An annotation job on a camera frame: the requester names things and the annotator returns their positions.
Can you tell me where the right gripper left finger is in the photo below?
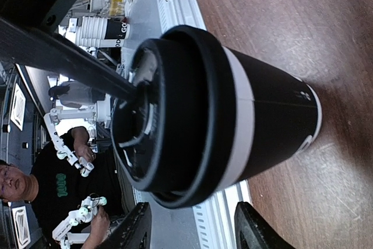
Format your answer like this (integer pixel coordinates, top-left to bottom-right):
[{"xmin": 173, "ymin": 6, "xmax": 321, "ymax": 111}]
[{"xmin": 98, "ymin": 202, "xmax": 152, "ymax": 249}]

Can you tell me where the person in black shirt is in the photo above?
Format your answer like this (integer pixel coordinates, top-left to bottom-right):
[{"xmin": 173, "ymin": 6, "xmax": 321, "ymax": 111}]
[{"xmin": 1, "ymin": 127, "xmax": 124, "ymax": 248}]

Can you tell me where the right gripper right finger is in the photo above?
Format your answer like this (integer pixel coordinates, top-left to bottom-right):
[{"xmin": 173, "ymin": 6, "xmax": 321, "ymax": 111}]
[{"xmin": 234, "ymin": 201, "xmax": 294, "ymax": 249}]

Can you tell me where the stack of paper cups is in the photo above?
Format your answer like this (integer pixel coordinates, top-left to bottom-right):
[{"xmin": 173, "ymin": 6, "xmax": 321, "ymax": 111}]
[{"xmin": 75, "ymin": 16, "xmax": 131, "ymax": 48}]

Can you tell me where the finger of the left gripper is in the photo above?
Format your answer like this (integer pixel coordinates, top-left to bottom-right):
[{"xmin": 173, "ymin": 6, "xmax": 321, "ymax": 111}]
[{"xmin": 1, "ymin": 18, "xmax": 146, "ymax": 103}]

